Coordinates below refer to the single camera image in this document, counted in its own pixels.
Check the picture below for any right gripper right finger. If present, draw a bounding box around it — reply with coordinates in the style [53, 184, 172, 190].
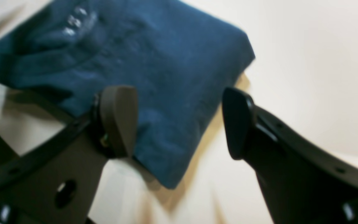
[222, 88, 358, 224]

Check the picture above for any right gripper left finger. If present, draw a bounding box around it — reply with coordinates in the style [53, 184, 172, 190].
[0, 86, 138, 224]

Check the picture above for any dark blue T-shirt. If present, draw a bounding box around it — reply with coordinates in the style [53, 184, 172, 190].
[0, 0, 255, 189]

